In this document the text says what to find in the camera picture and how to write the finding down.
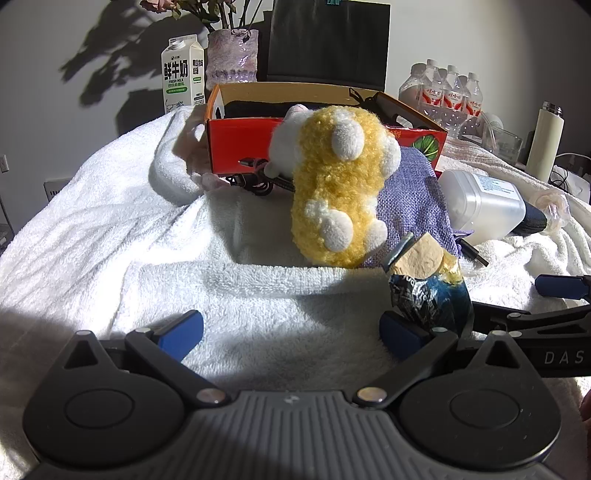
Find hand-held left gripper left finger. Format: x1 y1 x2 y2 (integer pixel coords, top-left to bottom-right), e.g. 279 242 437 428
62 309 232 409

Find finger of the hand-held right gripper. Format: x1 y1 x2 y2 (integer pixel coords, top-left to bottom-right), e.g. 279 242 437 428
468 301 591 335
534 274 591 301

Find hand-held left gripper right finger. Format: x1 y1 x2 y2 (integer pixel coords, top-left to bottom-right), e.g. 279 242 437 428
353 310 541 411

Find blue snack wrapper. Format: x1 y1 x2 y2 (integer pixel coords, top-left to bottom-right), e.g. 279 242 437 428
382 233 476 344

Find purple cloth pouch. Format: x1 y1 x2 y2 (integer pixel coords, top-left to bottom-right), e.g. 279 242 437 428
360 147 460 268

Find yellow and white plush toy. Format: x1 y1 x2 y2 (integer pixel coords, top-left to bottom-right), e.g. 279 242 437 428
264 104 402 269

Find orange cardboard box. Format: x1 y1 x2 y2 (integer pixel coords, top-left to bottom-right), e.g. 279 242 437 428
204 83 448 178

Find navy zip case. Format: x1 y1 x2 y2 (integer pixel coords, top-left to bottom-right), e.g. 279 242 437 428
508 203 550 236

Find clear plastic bauble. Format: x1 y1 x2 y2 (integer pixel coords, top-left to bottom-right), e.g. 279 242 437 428
529 188 571 232

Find white towel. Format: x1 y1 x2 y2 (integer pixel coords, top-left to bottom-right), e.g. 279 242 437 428
0 106 591 480

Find white thermos bottle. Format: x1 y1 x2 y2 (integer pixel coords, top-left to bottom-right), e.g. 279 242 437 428
526 102 565 183

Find pink cloth scrap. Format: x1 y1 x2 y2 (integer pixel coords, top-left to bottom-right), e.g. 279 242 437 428
196 172 229 191

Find clear glass cup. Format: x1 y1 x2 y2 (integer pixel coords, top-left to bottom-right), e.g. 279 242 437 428
462 113 525 164

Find white cardboard box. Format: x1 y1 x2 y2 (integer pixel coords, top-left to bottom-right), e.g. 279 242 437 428
44 178 75 201

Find shrink-wrapped water bottle pack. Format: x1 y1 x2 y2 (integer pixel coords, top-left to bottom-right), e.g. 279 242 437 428
398 58 485 134

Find black cloth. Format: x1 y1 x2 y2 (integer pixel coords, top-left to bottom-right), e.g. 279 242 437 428
225 98 301 118

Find white milk carton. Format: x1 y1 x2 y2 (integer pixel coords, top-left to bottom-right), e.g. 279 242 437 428
161 36 206 116

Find purple glass vase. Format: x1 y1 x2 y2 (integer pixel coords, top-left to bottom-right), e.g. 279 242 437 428
205 28 260 86

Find black paper bag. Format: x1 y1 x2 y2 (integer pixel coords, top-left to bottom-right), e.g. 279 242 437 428
267 0 391 90

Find dried rose bouquet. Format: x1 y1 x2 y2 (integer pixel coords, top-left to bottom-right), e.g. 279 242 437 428
139 0 259 33

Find black USB plug cable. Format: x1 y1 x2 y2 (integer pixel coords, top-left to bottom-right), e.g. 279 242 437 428
455 235 490 267

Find white cables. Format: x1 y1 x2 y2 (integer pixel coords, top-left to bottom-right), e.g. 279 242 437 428
549 152 591 204

